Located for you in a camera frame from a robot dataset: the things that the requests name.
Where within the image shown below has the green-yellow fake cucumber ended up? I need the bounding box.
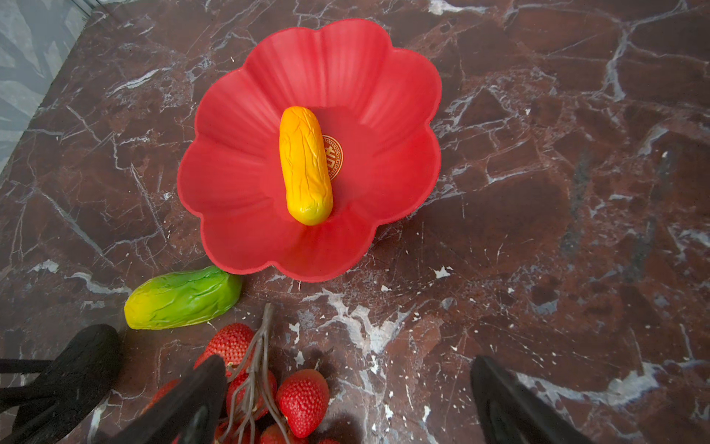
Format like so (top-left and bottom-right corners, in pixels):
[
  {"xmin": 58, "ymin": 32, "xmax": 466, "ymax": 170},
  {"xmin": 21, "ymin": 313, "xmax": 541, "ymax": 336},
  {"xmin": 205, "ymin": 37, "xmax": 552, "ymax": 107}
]
[{"xmin": 124, "ymin": 266, "xmax": 242, "ymax": 330}]

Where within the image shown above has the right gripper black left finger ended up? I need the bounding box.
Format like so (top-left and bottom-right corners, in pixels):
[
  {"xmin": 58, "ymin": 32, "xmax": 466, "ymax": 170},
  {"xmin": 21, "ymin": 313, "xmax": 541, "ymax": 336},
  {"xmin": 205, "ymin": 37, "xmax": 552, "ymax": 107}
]
[{"xmin": 109, "ymin": 355, "xmax": 227, "ymax": 444}]

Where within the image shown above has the red flower-shaped fruit bowl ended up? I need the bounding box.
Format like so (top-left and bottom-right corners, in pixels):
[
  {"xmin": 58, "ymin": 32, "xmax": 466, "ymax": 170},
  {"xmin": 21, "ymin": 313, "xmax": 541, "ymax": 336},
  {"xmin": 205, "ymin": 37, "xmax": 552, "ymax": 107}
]
[{"xmin": 177, "ymin": 18, "xmax": 442, "ymax": 282}]

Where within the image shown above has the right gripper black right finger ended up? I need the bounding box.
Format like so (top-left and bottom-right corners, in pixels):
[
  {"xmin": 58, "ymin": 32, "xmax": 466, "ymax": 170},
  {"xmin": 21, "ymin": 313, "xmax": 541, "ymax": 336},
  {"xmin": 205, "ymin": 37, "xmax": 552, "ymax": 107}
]
[{"xmin": 471, "ymin": 355, "xmax": 591, "ymax": 443}]

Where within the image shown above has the yellow-orange fake gourd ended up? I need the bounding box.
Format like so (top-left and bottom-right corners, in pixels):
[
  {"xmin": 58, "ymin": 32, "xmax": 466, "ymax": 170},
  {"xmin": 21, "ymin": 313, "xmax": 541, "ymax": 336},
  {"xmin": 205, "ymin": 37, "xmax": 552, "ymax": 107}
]
[{"xmin": 279, "ymin": 107, "xmax": 334, "ymax": 226}]

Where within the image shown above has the dark fake avocado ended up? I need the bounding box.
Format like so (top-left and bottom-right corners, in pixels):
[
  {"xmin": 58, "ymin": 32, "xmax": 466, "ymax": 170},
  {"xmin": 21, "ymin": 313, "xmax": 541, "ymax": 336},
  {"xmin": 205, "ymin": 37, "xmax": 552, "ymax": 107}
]
[{"xmin": 1, "ymin": 324, "xmax": 123, "ymax": 443}]

